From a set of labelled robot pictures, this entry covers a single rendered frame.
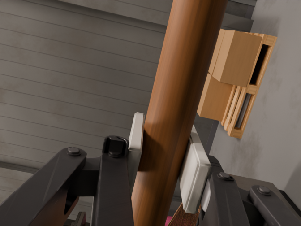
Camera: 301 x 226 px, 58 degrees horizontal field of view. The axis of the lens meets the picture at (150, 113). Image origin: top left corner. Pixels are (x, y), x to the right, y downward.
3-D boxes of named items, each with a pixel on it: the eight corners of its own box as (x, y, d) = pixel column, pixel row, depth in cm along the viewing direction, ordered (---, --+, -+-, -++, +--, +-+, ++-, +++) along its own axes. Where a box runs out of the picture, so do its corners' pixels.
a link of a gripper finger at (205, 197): (214, 196, 12) (278, 210, 12) (198, 151, 17) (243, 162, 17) (205, 224, 13) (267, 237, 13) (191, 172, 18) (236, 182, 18)
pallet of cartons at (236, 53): (250, 34, 338) (217, 26, 335) (278, 34, 264) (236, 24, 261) (223, 118, 369) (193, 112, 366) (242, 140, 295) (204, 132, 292)
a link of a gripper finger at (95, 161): (115, 207, 12) (50, 194, 12) (125, 159, 17) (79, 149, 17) (122, 178, 12) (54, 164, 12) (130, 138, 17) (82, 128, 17)
